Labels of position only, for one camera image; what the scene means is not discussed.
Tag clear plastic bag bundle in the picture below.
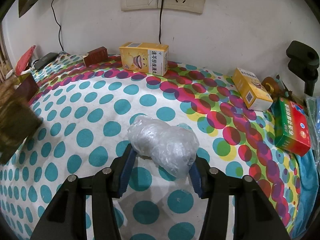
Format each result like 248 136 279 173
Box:
127 115 200 179

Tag brown snack packet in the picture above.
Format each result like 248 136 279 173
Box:
0 77 42 165

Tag blue towel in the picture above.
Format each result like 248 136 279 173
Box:
291 150 319 238

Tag red green medicine box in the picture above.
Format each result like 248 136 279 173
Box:
274 98 311 157

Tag polka dot tablecloth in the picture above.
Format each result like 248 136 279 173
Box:
1 54 300 239

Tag yellow medicine box lying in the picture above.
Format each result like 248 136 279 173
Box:
232 68 273 111

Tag black set-top box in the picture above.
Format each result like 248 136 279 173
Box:
33 53 58 70

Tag red paper bag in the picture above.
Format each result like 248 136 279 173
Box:
15 45 36 76

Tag black clamp stand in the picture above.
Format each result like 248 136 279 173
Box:
286 41 319 96

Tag dark red small box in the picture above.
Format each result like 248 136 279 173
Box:
83 47 108 67

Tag yellow medicine box upright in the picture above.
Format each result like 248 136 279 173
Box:
119 42 169 76

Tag black cable on wall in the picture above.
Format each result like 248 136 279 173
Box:
50 0 65 53

